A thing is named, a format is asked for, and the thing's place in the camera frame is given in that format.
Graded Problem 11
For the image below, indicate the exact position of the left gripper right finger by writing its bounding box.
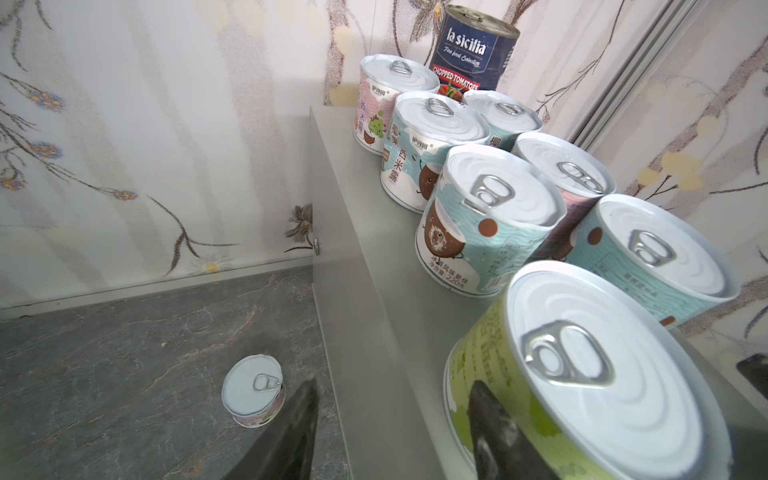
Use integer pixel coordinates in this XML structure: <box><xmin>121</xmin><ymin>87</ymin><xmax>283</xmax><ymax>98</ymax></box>
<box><xmin>468</xmin><ymin>380</ymin><xmax>558</xmax><ymax>480</ymax></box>

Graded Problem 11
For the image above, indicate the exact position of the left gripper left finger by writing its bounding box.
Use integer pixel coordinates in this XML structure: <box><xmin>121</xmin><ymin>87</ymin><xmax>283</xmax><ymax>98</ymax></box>
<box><xmin>224</xmin><ymin>377</ymin><xmax>319</xmax><ymax>480</ymax></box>

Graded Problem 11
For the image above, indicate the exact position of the green label can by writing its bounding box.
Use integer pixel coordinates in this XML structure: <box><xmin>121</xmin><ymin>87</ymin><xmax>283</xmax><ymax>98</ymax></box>
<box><xmin>443</xmin><ymin>261</ymin><xmax>733</xmax><ymax>479</ymax></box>

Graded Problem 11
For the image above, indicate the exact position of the teal label can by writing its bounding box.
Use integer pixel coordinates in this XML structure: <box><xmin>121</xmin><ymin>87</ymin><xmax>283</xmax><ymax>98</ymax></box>
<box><xmin>462</xmin><ymin>90</ymin><xmax>543</xmax><ymax>152</ymax></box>
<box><xmin>415</xmin><ymin>145</ymin><xmax>567</xmax><ymax>298</ymax></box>

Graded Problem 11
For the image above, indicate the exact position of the white lid can front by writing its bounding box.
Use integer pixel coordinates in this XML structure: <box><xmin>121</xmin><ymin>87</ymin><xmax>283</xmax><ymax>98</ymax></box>
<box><xmin>380</xmin><ymin>92</ymin><xmax>491</xmax><ymax>213</ymax></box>

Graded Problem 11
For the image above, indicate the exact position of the pink label can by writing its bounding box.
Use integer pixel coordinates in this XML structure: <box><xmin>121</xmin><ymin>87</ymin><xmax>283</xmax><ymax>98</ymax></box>
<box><xmin>354</xmin><ymin>54</ymin><xmax>439</xmax><ymax>153</ymax></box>

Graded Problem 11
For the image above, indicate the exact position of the dark blue tomato can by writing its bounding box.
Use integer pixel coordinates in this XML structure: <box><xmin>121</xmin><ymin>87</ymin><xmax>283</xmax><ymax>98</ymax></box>
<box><xmin>429</xmin><ymin>5</ymin><xmax>520</xmax><ymax>101</ymax></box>

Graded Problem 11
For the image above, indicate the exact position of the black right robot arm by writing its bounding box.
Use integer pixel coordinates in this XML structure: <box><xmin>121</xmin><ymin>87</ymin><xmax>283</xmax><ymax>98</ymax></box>
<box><xmin>736</xmin><ymin>353</ymin><xmax>768</xmax><ymax>398</ymax></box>

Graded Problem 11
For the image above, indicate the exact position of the grey metal cabinet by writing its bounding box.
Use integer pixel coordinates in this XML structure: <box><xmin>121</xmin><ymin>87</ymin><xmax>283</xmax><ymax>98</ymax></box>
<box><xmin>308</xmin><ymin>106</ymin><xmax>768</xmax><ymax>480</ymax></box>

